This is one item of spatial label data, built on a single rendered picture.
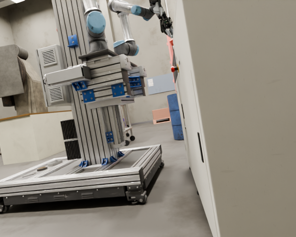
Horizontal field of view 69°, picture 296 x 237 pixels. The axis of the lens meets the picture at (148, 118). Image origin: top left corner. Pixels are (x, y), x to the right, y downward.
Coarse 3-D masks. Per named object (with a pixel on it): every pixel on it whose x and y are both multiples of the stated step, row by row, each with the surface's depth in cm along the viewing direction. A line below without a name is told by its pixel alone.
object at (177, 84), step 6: (180, 96) 144; (180, 102) 156; (180, 108) 171; (180, 114) 189; (186, 126) 138; (186, 132) 148; (186, 138) 162; (186, 144) 178; (186, 150) 198; (192, 162) 137; (192, 168) 148
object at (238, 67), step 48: (192, 0) 61; (240, 0) 60; (288, 0) 59; (192, 48) 62; (240, 48) 61; (288, 48) 59; (192, 96) 73; (240, 96) 61; (288, 96) 60; (192, 144) 109; (240, 144) 62; (288, 144) 61; (240, 192) 63; (288, 192) 62
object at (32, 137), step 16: (48, 112) 455; (64, 112) 508; (0, 128) 421; (16, 128) 413; (32, 128) 405; (48, 128) 446; (0, 144) 424; (16, 144) 416; (32, 144) 408; (48, 144) 439; (16, 160) 419; (32, 160) 411
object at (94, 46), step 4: (92, 40) 150; (96, 40) 150; (100, 40) 150; (104, 40) 153; (92, 44) 150; (96, 44) 149; (100, 44) 150; (104, 44) 152; (92, 48) 150; (96, 48) 148; (100, 48) 149; (104, 48) 151; (108, 48) 154; (92, 52) 149
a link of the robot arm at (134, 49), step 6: (120, 0) 206; (120, 12) 207; (120, 18) 210; (126, 18) 209; (126, 24) 209; (126, 30) 209; (126, 36) 209; (126, 42) 208; (132, 42) 208; (132, 48) 207; (138, 48) 212; (132, 54) 211
